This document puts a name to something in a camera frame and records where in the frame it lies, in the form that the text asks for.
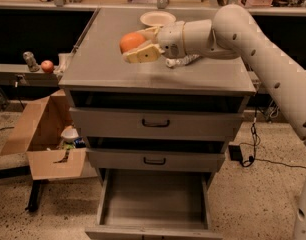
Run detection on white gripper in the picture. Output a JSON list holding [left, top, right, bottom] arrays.
[[122, 21, 186, 63]]

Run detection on orange fruit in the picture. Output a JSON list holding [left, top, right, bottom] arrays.
[[119, 32, 146, 53]]

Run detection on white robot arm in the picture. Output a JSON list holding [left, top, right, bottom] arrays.
[[119, 4, 306, 146]]

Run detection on top grey drawer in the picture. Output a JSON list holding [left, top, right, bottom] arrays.
[[70, 108, 243, 141]]

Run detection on grey metal drawer cabinet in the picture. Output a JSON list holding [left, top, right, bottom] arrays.
[[58, 7, 257, 240]]

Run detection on middle grey drawer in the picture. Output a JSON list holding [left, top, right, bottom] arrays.
[[87, 149, 225, 172]]

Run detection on bottom grey open drawer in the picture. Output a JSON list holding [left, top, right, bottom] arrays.
[[85, 169, 223, 240]]

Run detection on white ceramic bowl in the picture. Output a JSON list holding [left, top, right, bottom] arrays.
[[140, 11, 176, 27]]

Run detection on clear plastic water bottle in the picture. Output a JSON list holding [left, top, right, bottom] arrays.
[[165, 54, 200, 68]]

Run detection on small red apple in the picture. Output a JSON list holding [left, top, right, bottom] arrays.
[[41, 60, 55, 73]]

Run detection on small grey figurine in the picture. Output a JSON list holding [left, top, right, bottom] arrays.
[[23, 51, 40, 72]]

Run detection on white bowl in box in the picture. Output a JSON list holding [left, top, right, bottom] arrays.
[[61, 128, 79, 143]]

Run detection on black power adapter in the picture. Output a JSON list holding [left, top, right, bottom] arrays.
[[229, 145, 243, 162]]

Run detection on brown cardboard box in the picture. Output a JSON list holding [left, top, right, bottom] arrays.
[[1, 90, 97, 180]]

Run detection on black table leg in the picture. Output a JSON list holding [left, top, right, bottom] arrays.
[[25, 180, 49, 213]]

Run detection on black power cable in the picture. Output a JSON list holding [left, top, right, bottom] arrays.
[[238, 107, 306, 170]]

